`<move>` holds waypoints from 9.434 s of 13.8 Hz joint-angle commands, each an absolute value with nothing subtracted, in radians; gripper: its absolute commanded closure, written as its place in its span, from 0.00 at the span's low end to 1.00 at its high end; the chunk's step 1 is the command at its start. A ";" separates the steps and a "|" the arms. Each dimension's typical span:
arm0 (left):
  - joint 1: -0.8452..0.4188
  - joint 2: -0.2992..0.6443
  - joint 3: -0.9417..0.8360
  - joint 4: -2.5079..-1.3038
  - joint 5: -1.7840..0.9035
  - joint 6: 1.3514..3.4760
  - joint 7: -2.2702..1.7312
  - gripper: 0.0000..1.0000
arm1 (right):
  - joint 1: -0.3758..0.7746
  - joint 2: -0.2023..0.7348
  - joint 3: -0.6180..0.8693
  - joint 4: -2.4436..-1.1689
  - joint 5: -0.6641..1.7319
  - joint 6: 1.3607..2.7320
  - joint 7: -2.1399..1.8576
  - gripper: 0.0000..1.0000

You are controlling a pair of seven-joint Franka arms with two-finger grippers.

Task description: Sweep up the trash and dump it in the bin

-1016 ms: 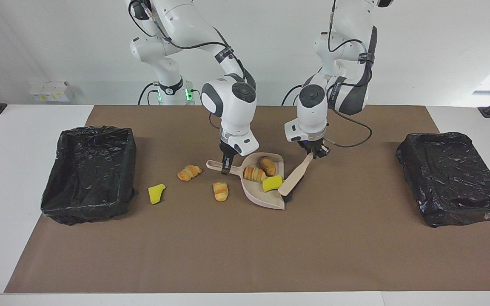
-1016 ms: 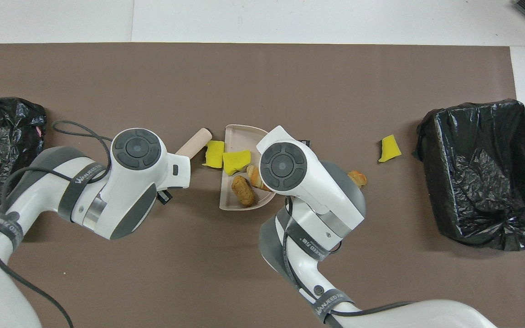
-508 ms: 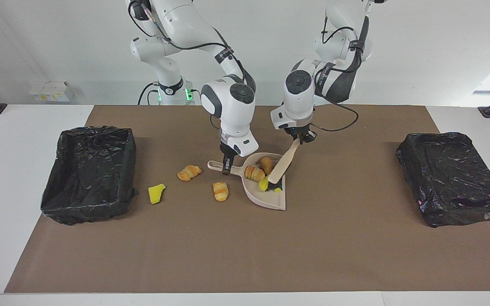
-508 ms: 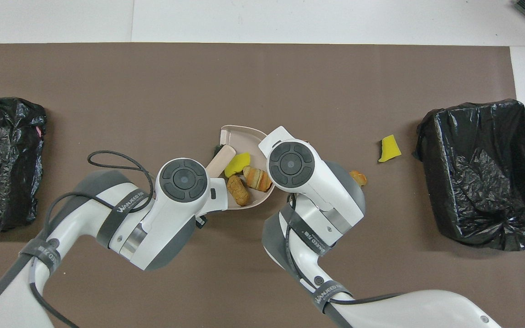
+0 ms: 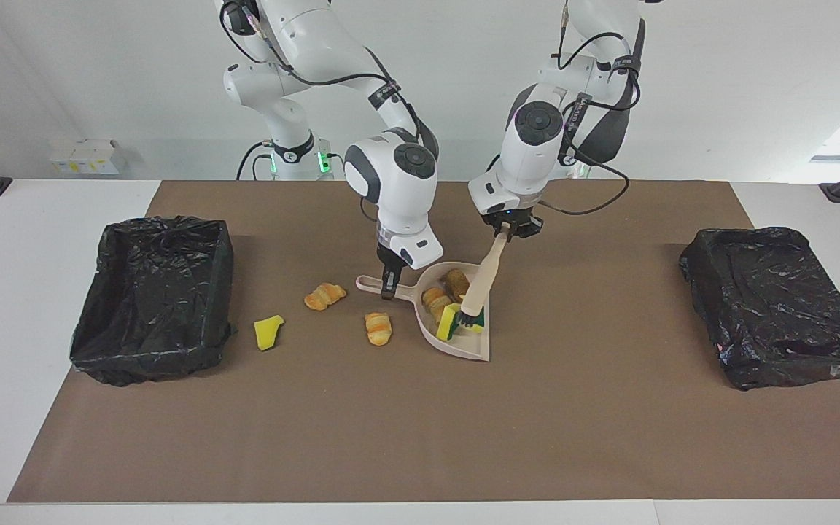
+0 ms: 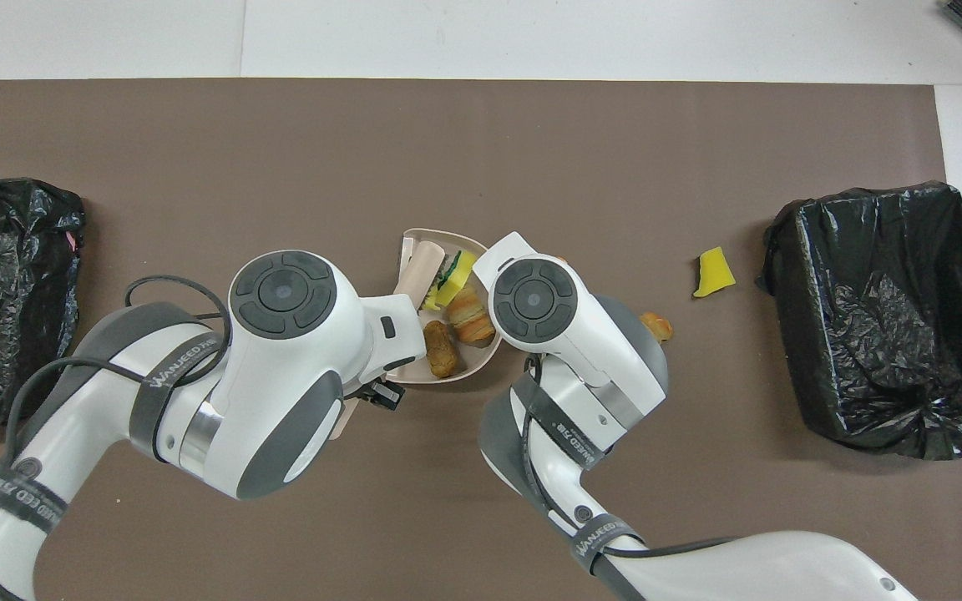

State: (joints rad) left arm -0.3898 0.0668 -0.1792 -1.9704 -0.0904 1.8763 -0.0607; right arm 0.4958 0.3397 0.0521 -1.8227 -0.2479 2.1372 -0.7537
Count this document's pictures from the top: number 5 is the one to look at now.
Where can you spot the brown table mat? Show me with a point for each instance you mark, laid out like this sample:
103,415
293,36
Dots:
391,437

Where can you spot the brown toy bread roll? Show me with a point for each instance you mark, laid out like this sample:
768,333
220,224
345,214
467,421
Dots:
456,283

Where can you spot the toy croissant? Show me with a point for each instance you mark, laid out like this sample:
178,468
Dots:
378,329
434,300
324,297

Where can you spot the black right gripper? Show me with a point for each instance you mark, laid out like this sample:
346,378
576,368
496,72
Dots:
391,261

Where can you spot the white power strip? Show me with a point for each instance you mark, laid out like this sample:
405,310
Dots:
88,157

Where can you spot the beige hand brush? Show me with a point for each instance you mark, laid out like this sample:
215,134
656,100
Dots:
482,281

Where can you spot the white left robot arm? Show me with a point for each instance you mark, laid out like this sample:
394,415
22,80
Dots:
529,153

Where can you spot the green and yellow sponge piece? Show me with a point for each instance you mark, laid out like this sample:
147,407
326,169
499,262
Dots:
449,322

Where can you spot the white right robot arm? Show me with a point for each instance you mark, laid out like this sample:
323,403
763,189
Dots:
398,189

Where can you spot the black bag lined bin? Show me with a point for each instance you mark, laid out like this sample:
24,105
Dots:
777,313
150,306

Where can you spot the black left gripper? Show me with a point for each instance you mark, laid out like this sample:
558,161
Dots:
522,222

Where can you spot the beige plastic dustpan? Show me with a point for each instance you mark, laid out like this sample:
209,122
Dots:
464,350

